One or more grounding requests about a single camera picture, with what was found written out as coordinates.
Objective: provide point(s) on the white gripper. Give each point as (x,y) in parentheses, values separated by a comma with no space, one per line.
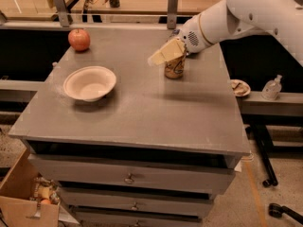
(190,35)

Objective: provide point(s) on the orange soda can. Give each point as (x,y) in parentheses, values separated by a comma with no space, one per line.
(174,69)

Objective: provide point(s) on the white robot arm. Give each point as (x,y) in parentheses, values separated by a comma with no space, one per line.
(233,19)

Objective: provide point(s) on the small plate with food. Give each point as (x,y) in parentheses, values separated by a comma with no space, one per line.
(240,87)

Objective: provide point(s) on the white paper bowl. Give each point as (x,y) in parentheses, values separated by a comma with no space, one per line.
(89,83)

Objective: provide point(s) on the grey drawer cabinet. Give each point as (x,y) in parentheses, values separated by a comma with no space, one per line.
(192,121)

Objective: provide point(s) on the red apple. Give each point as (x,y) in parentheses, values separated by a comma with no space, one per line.
(79,39)

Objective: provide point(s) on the clear sanitizer bottle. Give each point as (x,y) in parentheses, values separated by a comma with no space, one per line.
(272,88)

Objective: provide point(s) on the black chair leg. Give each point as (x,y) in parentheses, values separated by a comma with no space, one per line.
(271,180)

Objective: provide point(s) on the black caster wheel base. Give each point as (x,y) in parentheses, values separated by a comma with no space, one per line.
(276,211)

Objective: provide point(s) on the snack items in box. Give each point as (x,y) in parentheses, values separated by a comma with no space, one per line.
(45,191)

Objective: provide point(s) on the cardboard box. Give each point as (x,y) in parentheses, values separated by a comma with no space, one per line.
(16,189)

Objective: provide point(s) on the right metal bracket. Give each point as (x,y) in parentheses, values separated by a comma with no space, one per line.
(172,14)

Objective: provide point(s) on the metal bracket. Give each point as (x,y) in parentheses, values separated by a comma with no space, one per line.
(63,13)
(172,14)

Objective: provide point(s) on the top drawer with handle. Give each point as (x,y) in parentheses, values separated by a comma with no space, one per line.
(197,179)

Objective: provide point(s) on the drawer with handle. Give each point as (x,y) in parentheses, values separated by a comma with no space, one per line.
(138,202)
(135,219)
(197,179)

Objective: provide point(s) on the left metal bracket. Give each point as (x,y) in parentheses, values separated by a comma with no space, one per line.
(63,13)

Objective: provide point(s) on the middle drawer with handle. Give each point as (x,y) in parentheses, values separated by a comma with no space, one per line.
(138,202)

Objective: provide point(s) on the bottom drawer with handle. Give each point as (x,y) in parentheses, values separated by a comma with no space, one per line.
(135,219)

